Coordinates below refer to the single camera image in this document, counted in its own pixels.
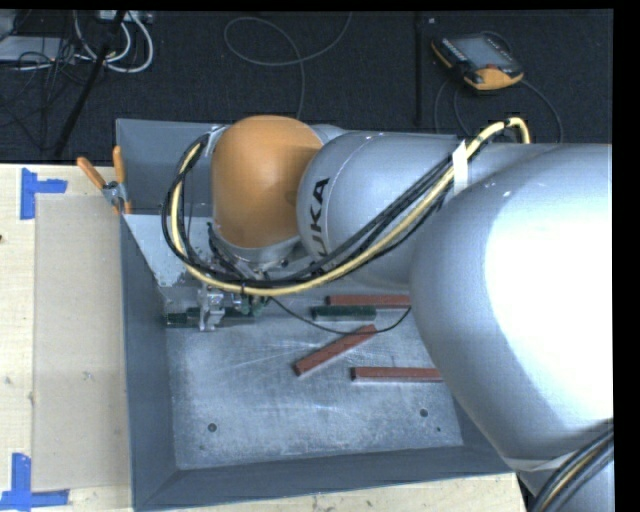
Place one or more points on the dark green block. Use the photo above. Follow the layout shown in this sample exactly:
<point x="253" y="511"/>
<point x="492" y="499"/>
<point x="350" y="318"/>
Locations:
<point x="182" y="318"/>
<point x="345" y="313"/>

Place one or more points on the grey metal bin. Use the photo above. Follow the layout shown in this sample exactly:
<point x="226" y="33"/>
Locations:
<point x="280" y="400"/>

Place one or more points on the red-brown flat block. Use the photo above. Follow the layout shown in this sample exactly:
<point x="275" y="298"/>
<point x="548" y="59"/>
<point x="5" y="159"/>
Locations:
<point x="370" y="300"/>
<point x="332" y="351"/>
<point x="395" y="374"/>

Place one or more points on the brown cardboard board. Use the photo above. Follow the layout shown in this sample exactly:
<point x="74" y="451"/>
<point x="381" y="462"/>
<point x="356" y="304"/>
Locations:
<point x="75" y="350"/>

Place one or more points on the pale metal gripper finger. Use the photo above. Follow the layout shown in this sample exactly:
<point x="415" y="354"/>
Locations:
<point x="215" y="301"/>
<point x="210" y="322"/>

